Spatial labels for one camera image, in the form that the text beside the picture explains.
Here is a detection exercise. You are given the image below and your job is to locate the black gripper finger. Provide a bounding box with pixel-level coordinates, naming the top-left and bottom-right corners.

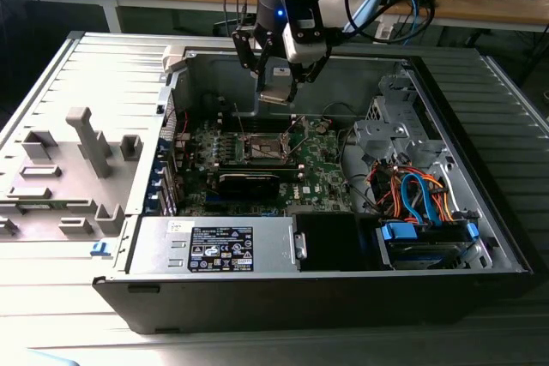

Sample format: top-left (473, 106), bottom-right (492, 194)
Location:
top-left (231, 25), bottom-right (276, 93)
top-left (287, 39), bottom-right (332, 105)

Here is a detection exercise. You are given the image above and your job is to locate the silver CPU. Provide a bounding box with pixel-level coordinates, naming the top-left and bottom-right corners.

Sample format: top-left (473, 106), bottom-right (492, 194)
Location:
top-left (256, 82), bottom-right (298, 105)

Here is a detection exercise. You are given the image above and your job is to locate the metal socket cover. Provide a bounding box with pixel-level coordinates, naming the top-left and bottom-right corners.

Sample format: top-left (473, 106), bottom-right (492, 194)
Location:
top-left (281, 115), bottom-right (311, 157)

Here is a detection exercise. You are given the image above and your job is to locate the black RAM slot bank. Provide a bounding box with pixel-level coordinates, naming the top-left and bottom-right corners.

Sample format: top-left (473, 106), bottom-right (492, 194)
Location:
top-left (216, 159), bottom-right (301, 172)
top-left (216, 111), bottom-right (312, 132)

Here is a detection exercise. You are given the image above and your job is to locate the CPU socket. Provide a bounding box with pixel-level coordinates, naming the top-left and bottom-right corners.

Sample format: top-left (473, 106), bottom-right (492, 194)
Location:
top-left (242, 129), bottom-right (293, 164)

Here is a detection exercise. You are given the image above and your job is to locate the beige plastic latch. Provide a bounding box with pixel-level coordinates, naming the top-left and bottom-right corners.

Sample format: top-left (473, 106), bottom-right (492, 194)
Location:
top-left (162, 44), bottom-right (190, 75)

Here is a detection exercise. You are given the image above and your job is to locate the metal drive cage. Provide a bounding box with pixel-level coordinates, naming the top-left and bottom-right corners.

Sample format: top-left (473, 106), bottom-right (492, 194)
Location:
top-left (353, 72), bottom-right (451, 170)

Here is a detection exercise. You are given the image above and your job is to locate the green motherboard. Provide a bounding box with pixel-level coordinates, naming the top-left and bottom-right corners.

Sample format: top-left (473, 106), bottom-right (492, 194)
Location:
top-left (178, 115), bottom-right (357, 218)

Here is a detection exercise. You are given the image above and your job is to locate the black graphics card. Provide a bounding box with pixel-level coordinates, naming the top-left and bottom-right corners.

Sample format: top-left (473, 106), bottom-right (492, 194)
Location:
top-left (217, 171), bottom-right (281, 201)

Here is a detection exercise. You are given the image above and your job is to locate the black plastic shroud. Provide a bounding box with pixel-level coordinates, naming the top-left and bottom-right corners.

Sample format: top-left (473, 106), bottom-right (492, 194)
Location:
top-left (295, 213), bottom-right (383, 273)

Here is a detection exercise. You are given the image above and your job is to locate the hard disk in blue carrier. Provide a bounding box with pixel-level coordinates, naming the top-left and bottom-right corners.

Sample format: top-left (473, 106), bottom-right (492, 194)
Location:
top-left (377, 211), bottom-right (481, 271)

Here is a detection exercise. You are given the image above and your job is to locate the grey parts rack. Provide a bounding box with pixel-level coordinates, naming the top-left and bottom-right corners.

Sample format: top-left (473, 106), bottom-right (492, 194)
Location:
top-left (0, 106), bottom-right (145, 243)

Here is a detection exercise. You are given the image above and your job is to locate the grey power supply unit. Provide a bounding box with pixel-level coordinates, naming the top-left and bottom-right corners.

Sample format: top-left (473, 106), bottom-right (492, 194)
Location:
top-left (127, 215), bottom-right (301, 275)

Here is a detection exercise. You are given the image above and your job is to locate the black PC case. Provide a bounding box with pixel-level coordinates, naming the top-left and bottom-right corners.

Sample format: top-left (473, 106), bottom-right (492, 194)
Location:
top-left (92, 42), bottom-right (535, 337)

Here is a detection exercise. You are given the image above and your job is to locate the blue clip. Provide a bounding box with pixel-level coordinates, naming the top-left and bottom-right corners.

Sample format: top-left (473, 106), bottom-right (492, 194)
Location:
top-left (88, 240), bottom-right (112, 258)

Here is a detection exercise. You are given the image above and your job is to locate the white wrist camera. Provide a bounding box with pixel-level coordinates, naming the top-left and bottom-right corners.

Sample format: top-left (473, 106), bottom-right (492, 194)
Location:
top-left (281, 18), bottom-right (331, 65)

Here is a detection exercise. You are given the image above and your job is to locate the blue wire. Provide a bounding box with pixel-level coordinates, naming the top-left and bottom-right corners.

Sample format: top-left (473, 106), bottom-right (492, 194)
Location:
top-left (401, 172), bottom-right (443, 225)

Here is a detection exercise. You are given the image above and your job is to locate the orange wire bundle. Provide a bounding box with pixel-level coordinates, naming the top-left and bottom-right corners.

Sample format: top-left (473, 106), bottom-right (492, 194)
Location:
top-left (368, 159), bottom-right (455, 224)

